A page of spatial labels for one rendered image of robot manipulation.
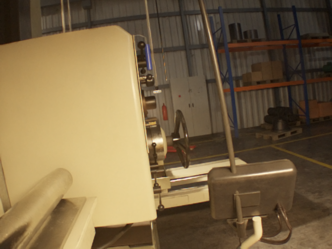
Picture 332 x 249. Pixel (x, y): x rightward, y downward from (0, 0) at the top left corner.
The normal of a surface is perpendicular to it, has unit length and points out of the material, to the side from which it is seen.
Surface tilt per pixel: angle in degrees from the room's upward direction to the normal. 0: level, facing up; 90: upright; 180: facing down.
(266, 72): 90
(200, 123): 90
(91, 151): 90
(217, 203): 109
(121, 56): 90
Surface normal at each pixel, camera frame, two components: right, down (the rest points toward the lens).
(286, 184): -0.13, 0.40
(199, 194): 0.08, 0.05
